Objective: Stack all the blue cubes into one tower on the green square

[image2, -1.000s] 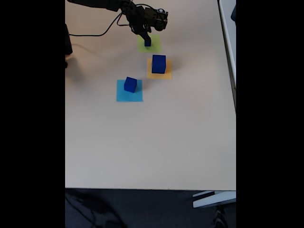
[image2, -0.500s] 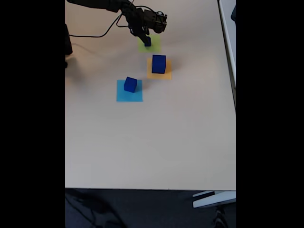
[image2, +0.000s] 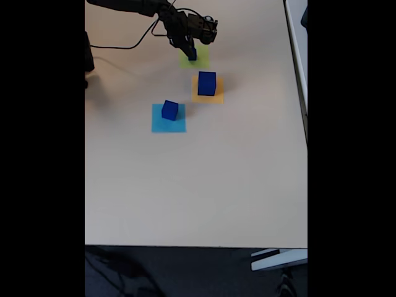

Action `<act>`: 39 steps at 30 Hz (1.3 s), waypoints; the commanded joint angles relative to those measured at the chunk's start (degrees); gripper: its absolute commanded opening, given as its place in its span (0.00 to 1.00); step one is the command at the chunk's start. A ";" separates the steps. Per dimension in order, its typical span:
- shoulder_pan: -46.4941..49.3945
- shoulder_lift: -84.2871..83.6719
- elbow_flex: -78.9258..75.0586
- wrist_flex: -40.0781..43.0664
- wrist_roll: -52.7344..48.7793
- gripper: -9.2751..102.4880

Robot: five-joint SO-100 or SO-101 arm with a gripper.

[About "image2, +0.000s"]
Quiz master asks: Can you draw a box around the large blue cube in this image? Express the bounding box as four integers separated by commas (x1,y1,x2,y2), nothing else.
161,99,179,121

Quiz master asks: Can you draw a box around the green paper square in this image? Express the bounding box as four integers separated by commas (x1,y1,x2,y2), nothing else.
179,45,210,69

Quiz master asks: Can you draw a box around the orange paper square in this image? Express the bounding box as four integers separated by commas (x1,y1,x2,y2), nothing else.
191,75,224,105

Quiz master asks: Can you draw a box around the blue paper square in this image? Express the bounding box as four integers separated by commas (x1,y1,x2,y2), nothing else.
151,103,187,134

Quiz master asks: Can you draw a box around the largest blue cube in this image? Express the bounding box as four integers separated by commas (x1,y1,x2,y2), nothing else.
197,71,217,97

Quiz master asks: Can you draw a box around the white adjacent table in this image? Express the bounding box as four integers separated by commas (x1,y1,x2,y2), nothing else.
283,0,308,145

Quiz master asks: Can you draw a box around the white table foot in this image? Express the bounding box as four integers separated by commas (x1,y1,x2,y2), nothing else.
250,247,308,272

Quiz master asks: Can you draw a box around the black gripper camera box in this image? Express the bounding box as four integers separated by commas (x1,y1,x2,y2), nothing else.
197,14,218,45

